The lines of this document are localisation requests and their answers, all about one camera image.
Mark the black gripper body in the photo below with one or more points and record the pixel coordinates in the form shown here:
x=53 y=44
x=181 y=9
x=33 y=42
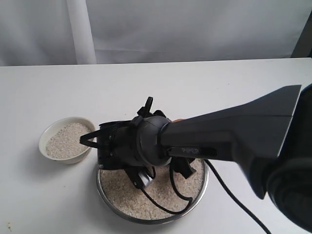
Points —
x=132 y=143

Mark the steel pan of rice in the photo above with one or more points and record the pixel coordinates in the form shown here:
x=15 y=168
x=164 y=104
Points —
x=158 y=204

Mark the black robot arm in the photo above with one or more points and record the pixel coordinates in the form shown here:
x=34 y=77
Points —
x=270 y=138

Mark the grey backdrop sheet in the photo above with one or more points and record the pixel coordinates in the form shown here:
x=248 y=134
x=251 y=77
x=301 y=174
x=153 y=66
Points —
x=38 y=32

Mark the brown wooden cup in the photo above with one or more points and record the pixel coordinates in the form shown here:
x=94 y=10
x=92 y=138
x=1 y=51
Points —
x=178 y=120

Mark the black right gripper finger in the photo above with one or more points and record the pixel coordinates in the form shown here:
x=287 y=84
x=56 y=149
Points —
x=182 y=166

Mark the white ceramic bowl with rice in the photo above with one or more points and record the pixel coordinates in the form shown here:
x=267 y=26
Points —
x=60 y=141

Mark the white roll post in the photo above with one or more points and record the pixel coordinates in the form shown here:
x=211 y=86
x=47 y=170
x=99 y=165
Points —
x=81 y=31

